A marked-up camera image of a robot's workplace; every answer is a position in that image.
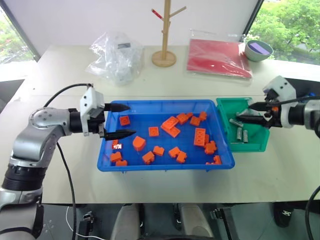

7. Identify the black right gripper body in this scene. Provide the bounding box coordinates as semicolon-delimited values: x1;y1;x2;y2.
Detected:
263;89;281;129

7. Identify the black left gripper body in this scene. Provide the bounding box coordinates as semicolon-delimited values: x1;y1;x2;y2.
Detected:
87;107;107;139

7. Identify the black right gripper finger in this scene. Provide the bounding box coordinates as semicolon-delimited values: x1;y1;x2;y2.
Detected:
235;115;270;129
248;101;271;111

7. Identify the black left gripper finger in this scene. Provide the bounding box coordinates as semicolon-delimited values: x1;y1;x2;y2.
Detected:
103;129;137;142
103;102;131;113

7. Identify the green plastic bin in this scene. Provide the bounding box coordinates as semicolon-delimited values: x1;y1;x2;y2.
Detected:
215;97;272;153

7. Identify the blue plastic bin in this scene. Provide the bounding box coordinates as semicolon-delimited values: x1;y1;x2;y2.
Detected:
96;99;236;173

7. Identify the orange rounded block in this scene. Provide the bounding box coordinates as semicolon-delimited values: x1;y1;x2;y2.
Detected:
132;135;147;152

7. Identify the clear crumpled plastic bag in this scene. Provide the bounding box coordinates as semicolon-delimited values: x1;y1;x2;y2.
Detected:
85;30;145;87

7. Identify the grey-green bowl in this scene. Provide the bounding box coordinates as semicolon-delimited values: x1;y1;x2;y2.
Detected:
244;39;274;63

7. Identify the orange wide flat plate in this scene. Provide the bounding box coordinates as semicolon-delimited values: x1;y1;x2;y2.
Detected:
160;115;179;131

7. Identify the orange long studded plate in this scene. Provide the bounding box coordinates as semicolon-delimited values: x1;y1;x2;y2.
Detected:
193;127;207;147

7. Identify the purple block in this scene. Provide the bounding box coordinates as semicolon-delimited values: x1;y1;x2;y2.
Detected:
250;42;270;55

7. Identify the red folder in clear sleeve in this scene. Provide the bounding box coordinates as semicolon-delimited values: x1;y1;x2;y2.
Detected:
185;28;254;81

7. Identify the wooden branch stand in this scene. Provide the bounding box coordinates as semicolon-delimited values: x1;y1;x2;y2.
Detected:
150;0;187;68

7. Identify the red tag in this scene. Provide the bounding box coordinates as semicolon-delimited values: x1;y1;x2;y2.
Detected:
150;8;164;20

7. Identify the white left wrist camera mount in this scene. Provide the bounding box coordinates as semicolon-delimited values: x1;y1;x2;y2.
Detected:
79;86;105;137

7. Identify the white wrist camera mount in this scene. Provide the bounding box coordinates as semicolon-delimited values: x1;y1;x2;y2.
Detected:
79;86;105;137
262;75;297;130

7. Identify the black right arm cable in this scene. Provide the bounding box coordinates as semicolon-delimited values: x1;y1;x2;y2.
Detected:
274;96;320;240

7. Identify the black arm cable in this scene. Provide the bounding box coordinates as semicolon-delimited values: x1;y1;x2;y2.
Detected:
274;96;320;240
43;83;94;240

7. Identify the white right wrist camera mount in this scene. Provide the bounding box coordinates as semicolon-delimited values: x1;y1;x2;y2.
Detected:
262;75;297;130

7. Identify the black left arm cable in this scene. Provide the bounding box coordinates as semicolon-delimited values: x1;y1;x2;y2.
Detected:
43;83;94;240

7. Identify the white thin cable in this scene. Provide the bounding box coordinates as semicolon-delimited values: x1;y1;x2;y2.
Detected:
65;205;101;239

